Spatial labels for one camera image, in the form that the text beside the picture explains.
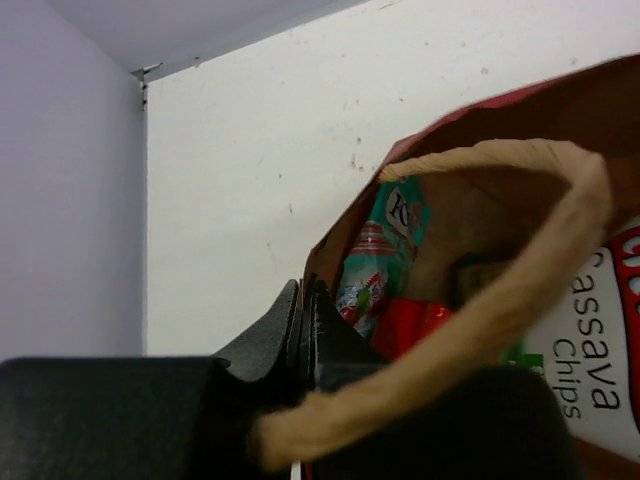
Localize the red fruit candy bag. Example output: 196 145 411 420
371 297 453 360

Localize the teal candy bag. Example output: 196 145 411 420
336 177 431 340

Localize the red paper bag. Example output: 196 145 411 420
249 56 639 473

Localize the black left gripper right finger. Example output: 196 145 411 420
301 279 583 479

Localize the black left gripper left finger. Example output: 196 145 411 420
1 282 297 479

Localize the green Chuba chips bag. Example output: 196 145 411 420
501 219 639 462

